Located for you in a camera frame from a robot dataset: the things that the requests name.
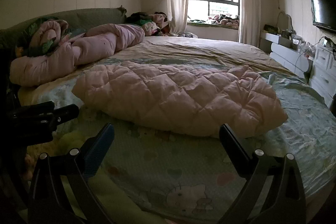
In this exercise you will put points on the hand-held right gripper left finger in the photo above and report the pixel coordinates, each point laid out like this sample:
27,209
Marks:
99,146

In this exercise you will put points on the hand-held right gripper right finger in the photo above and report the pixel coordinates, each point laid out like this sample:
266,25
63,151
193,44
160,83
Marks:
236,148

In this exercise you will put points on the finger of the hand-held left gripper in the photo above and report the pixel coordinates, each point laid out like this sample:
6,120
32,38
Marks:
67,112
31,111

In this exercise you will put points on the pink quilted jacket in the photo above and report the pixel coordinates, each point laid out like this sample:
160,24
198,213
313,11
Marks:
170,92

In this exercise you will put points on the pile of mixed clothes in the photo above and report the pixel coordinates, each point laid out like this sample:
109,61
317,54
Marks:
147,23

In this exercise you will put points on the dark clothes on floor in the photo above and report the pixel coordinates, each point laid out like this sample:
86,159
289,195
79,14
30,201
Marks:
189,35

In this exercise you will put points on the yellow fluffy cloth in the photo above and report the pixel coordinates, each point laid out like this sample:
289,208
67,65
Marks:
71,141

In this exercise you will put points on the pink rolled duvet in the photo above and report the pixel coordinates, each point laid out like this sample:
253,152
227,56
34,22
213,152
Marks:
92,48

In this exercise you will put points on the floral rolled blanket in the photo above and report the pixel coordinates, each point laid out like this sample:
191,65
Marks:
44,35

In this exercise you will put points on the green padded headboard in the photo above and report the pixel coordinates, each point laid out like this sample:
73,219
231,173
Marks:
92,16

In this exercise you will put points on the beige bed sheet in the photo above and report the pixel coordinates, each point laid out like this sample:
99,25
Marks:
210,50

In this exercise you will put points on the white scalloped vanity table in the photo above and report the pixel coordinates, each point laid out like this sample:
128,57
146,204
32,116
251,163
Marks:
286,56

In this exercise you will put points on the white drawer dresser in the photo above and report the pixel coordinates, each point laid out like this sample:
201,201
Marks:
324,71

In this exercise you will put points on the heap of stuffed toys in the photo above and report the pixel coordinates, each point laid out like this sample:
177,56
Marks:
223,19

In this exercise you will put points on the rounded vanity mirror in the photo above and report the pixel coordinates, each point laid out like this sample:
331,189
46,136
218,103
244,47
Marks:
284,20

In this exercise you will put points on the wall mounted television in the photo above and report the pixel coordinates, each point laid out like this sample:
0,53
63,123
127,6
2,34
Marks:
324,10

